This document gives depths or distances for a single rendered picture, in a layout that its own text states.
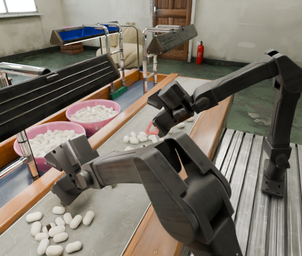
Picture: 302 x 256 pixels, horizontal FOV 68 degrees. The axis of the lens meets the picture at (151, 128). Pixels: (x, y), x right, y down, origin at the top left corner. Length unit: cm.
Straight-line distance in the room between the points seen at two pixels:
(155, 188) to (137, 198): 40
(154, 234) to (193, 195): 31
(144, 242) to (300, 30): 483
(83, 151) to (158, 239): 27
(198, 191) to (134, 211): 38
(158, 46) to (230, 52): 427
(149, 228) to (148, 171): 33
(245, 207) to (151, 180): 56
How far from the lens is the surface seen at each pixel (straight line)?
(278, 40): 512
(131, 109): 114
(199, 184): 31
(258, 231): 77
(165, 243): 57
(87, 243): 62
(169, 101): 70
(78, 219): 65
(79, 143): 54
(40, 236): 65
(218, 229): 32
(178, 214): 29
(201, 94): 69
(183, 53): 542
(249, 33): 513
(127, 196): 70
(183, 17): 534
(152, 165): 28
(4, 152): 104
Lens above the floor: 125
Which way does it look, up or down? 30 degrees down
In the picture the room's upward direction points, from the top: straight up
